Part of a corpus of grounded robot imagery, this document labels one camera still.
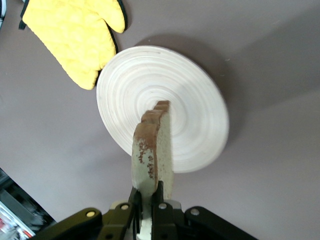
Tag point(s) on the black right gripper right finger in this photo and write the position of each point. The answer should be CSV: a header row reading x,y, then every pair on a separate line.
x,y
170,225

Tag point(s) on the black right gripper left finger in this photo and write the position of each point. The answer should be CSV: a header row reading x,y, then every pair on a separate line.
x,y
105,225

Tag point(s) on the slice of toast bread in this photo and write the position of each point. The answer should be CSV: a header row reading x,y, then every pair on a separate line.
x,y
150,150

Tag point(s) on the round light wooden plate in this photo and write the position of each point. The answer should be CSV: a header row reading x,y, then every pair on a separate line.
x,y
160,75

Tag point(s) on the cluttered background shelf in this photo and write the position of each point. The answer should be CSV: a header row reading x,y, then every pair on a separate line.
x,y
17,215

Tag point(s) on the yellow quilted oven mitt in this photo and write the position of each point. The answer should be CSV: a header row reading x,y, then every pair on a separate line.
x,y
75,37

